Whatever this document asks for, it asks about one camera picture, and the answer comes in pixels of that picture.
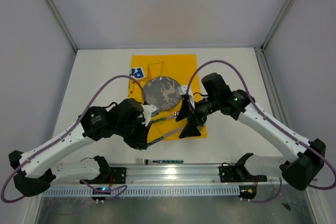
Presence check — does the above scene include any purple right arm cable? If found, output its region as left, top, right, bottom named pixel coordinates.
left=186, top=60, right=336, bottom=204

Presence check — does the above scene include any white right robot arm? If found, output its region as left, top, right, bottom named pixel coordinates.
left=176, top=73, right=326, bottom=190

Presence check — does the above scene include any slotted cable duct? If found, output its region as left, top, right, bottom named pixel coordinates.
left=42, top=185, right=240, bottom=197

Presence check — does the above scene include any controller board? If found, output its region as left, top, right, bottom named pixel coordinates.
left=91, top=186, right=111, bottom=201
left=238, top=185, right=257, bottom=200

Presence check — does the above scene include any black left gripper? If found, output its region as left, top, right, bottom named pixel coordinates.
left=115, top=116, right=151, bottom=150

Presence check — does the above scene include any knife with green handle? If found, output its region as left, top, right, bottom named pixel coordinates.
left=147, top=127, right=183, bottom=147

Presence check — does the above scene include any yellow Pikachu cloth placemat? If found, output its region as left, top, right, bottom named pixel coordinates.
left=130, top=55, right=197, bottom=142

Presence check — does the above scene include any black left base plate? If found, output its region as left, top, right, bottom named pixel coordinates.
left=103, top=167, right=127, bottom=185

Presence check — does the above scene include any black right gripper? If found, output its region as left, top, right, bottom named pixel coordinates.
left=176, top=94, right=219, bottom=139

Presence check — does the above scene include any grey reindeer plate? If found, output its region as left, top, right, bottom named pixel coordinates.
left=143, top=76, right=181, bottom=111

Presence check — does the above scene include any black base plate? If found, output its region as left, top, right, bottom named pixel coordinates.
left=218, top=163, right=267, bottom=183
left=103, top=167, right=127, bottom=185

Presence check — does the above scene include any spoon with green handle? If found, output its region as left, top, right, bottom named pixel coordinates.
left=151, top=112, right=179, bottom=124

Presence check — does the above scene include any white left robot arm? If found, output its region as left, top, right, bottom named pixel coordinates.
left=8, top=99, right=160, bottom=197

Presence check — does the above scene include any aluminium mounting rail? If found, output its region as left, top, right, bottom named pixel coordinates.
left=37, top=156, right=283, bottom=185

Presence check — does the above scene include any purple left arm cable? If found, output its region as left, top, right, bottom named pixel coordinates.
left=1, top=74, right=148, bottom=204

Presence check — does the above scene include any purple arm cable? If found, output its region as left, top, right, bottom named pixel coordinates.
left=186, top=60, right=336, bottom=204
left=1, top=74, right=148, bottom=204

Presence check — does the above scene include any left controller board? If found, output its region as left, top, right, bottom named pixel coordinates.
left=91, top=186, right=111, bottom=201

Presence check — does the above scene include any aluminium side rail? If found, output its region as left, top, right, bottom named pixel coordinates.
left=254, top=47, right=291, bottom=127

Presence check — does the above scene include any fork with green handle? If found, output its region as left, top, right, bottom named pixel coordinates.
left=135, top=158, right=184, bottom=165

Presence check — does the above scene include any right controller board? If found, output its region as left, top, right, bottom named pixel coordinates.
left=238, top=185, right=257, bottom=200

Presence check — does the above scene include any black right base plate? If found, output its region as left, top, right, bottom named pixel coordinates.
left=218, top=163, right=267, bottom=183

